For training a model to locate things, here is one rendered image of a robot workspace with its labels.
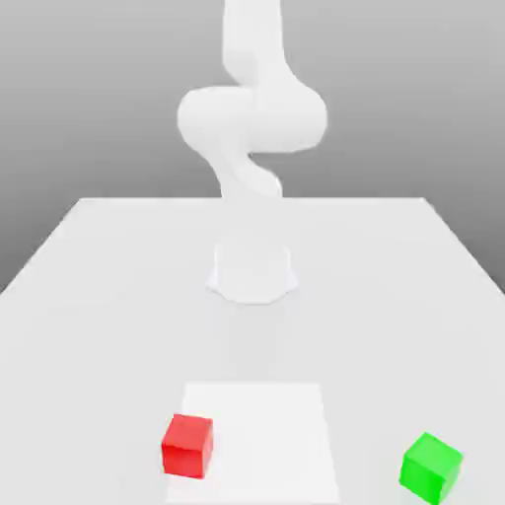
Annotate small red cube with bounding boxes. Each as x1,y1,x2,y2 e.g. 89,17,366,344
160,412,215,480

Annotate small green cube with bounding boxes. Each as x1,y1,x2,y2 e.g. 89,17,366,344
397,431,465,505

